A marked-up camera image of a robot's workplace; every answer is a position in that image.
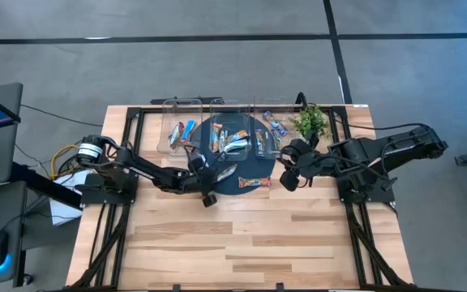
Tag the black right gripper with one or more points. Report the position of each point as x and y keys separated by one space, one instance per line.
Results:
x=298 y=162

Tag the black metal table frame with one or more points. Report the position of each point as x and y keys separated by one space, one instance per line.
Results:
x=148 y=110

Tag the round dark blue placemat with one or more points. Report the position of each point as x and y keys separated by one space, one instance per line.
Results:
x=254 y=166

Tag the white blue bar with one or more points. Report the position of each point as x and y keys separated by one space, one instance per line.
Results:
x=237 y=147

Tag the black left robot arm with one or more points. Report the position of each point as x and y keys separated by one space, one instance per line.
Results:
x=148 y=172

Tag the silver granola bar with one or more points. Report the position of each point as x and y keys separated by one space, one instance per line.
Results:
x=228 y=172

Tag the small green potted plant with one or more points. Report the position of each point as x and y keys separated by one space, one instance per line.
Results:
x=310 y=121

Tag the white box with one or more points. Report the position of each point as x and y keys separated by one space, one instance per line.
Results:
x=65 y=211

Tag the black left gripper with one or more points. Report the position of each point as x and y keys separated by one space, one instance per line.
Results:
x=203 y=182

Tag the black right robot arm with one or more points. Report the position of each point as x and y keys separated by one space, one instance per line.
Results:
x=363 y=150

